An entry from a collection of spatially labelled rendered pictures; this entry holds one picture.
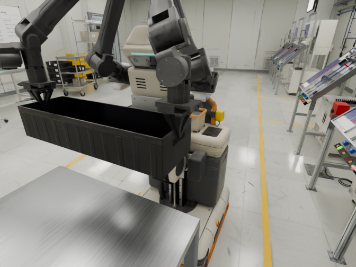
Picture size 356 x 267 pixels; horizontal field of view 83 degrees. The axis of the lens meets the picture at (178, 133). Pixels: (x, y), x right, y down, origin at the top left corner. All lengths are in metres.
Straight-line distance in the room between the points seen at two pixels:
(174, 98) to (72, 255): 0.51
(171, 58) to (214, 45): 9.78
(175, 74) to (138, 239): 0.49
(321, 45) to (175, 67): 5.76
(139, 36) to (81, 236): 0.73
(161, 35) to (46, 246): 0.65
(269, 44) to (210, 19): 2.78
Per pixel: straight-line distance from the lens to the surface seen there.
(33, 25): 0.83
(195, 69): 0.71
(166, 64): 0.40
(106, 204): 0.81
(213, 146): 1.20
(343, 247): 1.82
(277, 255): 1.75
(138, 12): 11.49
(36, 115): 0.80
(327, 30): 6.09
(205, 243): 1.33
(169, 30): 0.47
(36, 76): 0.88
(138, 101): 0.97
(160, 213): 0.74
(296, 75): 6.06
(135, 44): 0.89
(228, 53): 10.09
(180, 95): 0.48
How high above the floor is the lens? 1.34
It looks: 25 degrees down
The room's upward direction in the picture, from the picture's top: straight up
